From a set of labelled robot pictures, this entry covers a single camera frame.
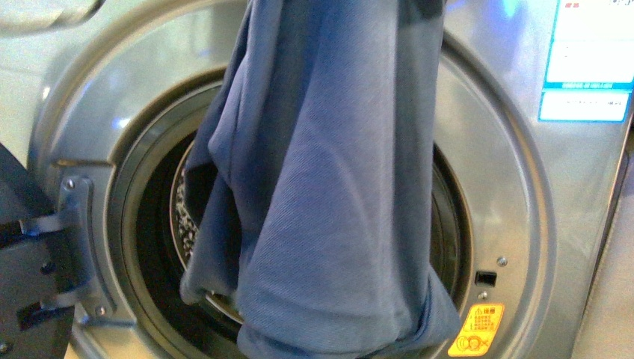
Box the dark blue garment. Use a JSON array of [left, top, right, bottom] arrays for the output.
[[180, 1, 460, 358]]

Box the grey front-load washing machine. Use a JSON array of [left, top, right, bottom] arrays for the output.
[[1, 1, 633, 358]]

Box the glass washing machine door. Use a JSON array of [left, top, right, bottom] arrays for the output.
[[1, 147, 92, 358]]

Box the orange warning sticker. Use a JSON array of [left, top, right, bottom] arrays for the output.
[[447, 303, 505, 358]]

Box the blue and white energy label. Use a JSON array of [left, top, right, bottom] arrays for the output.
[[538, 1, 633, 123]]

